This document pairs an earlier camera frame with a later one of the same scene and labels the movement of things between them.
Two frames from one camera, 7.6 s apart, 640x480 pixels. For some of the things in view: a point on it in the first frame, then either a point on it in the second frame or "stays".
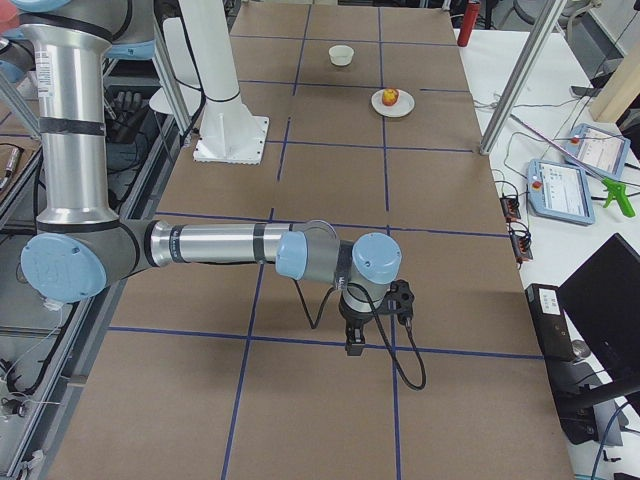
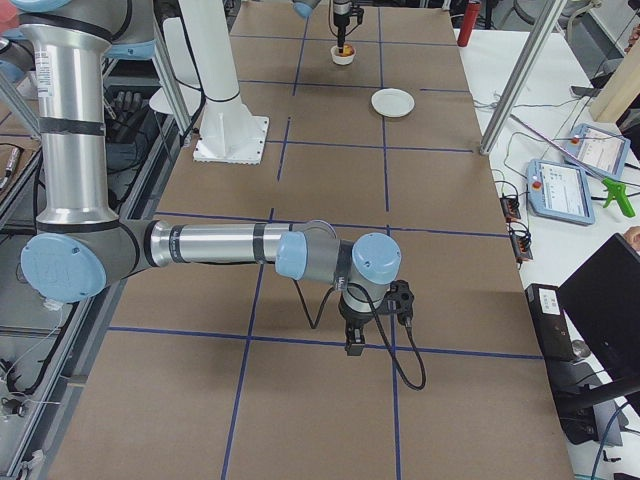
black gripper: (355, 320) → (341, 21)
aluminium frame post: (523, 75) stays
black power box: (550, 318) stays
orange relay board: (510, 208) stays
